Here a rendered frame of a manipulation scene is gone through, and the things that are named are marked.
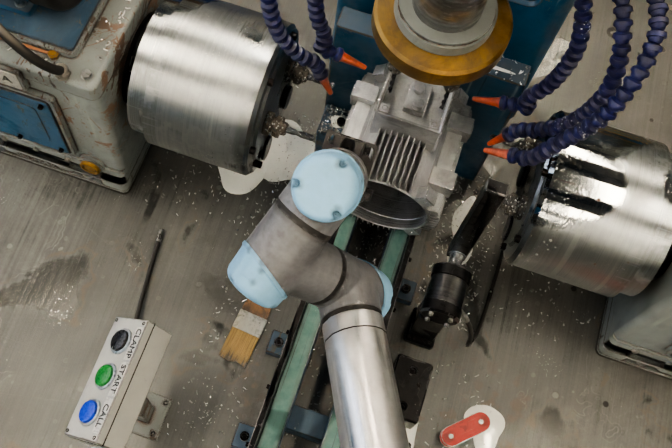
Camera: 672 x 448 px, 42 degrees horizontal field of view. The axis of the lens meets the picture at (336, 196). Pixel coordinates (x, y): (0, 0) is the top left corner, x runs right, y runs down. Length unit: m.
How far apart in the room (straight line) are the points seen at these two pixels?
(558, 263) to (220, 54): 0.58
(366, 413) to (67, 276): 0.73
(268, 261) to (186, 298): 0.57
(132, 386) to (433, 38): 0.60
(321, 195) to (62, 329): 0.72
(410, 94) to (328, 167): 0.41
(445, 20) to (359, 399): 0.46
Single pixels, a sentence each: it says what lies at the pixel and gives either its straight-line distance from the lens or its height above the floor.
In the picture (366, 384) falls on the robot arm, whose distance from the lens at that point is 0.98.
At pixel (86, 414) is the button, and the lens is 1.20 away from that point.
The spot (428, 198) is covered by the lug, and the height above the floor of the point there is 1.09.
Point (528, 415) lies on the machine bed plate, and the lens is 1.52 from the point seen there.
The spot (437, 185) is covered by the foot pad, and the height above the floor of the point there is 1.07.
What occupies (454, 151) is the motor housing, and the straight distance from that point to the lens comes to 1.34.
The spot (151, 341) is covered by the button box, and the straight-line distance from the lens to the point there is 1.21.
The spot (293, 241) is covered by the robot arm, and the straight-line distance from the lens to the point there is 0.95.
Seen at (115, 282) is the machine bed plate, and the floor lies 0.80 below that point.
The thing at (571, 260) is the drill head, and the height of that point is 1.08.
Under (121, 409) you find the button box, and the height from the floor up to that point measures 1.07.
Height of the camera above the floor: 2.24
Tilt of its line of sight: 66 degrees down
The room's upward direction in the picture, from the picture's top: 11 degrees clockwise
